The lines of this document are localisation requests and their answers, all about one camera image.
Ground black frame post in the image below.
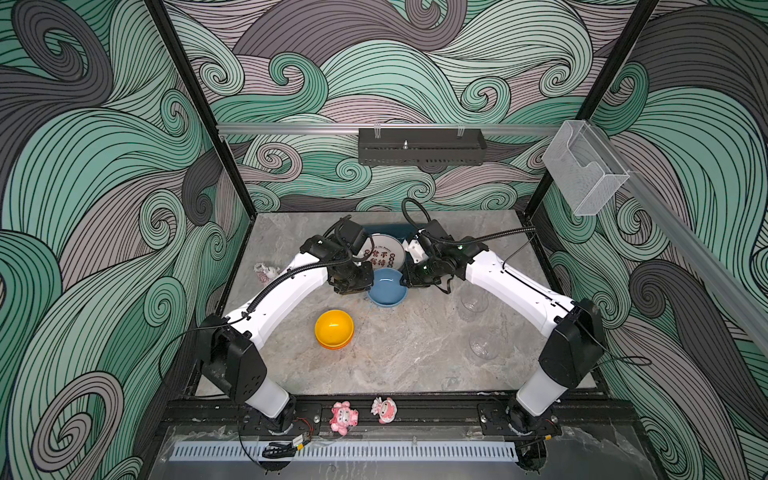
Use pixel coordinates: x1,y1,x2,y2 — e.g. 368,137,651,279
522,0,659,221
144,0,257,223

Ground clear plastic cup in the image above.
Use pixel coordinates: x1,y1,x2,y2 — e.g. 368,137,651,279
469,332,500,361
458,285,489,322

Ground pink white toy on table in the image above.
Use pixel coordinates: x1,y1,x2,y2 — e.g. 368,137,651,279
253,263,280,285

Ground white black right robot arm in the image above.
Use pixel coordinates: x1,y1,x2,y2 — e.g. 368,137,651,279
403,219,605,424

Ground black left rear frame post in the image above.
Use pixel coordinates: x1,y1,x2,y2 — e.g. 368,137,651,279
144,0,257,223

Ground pink plush pig figure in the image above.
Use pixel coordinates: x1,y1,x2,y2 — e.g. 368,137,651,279
330,401,359,437

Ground black right rear frame post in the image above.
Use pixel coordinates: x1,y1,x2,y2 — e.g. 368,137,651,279
522,0,659,221

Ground aluminium wall rail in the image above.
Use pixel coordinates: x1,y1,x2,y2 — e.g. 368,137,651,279
216,122,560,137

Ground white plate red green circles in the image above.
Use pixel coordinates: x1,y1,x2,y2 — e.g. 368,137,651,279
357,233,405,270

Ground teal plastic bin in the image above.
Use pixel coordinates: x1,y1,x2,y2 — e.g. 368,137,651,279
362,223,447,241

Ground clear plastic cup far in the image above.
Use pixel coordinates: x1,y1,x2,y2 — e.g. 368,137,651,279
458,285,489,322

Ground clear plastic cup near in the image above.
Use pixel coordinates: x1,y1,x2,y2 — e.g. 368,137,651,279
469,332,500,361

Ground white slotted cable duct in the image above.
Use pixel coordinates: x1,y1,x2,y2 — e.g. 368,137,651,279
169,440,518,463

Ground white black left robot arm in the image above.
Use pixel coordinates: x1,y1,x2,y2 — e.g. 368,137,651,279
197,217,374,420

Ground pink white small figure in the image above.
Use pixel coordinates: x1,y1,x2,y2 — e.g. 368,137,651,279
371,397,398,425

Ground yellow shallow bowl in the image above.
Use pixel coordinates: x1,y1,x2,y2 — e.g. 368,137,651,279
314,310,355,344

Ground black perforated wall tray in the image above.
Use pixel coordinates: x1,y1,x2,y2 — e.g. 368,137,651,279
357,129,488,168

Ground clear acrylic wall holder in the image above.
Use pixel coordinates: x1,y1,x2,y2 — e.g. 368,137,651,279
542,120,629,217

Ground blue shallow bowl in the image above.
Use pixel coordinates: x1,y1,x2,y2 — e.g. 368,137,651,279
367,268,408,308

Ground orange shallow bowl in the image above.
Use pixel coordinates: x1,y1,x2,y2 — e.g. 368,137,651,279
320,342,349,350

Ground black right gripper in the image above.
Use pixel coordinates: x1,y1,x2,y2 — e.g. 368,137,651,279
397,252,448,286

